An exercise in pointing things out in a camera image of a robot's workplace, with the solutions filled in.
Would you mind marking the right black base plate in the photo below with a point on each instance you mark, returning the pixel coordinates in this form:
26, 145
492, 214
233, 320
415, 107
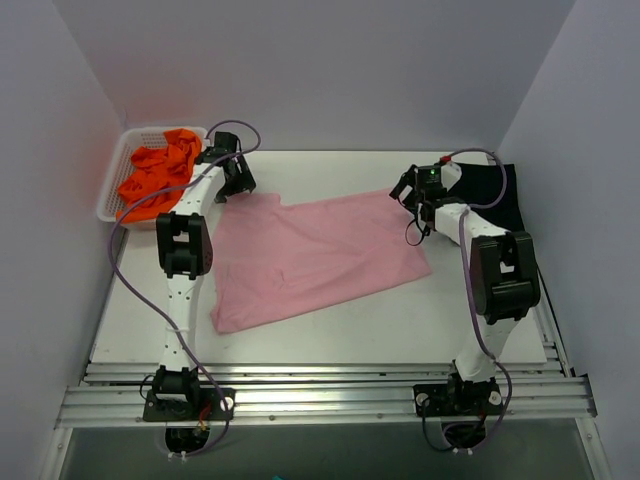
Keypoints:
457, 399

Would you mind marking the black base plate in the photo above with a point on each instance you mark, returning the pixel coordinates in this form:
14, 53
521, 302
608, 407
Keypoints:
457, 399
175, 408

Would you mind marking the aluminium rail frame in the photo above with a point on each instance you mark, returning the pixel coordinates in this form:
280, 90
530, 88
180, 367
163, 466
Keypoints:
351, 364

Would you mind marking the white plastic basket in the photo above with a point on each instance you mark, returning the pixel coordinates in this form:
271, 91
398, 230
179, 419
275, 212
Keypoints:
120, 167

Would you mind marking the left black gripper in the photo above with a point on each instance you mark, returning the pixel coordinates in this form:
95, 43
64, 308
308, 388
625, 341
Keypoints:
236, 176

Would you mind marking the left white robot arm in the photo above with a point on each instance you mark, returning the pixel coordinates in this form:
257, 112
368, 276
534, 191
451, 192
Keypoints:
186, 255

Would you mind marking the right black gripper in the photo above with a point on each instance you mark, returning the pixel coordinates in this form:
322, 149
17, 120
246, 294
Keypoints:
409, 185

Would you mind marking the orange crumpled t-shirt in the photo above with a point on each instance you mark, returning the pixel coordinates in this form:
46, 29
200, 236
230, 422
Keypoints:
156, 169

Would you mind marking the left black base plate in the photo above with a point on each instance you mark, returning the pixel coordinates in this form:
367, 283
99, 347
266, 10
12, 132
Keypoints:
175, 408

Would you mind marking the black folded t-shirt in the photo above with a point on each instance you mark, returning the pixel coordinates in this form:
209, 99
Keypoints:
481, 185

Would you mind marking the pink t-shirt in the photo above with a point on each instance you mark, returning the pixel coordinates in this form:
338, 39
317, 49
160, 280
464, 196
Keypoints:
272, 261

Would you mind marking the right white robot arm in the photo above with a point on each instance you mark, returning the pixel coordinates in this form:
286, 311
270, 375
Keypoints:
499, 265

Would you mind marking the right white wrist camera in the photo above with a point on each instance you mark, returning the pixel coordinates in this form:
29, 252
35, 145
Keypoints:
451, 172

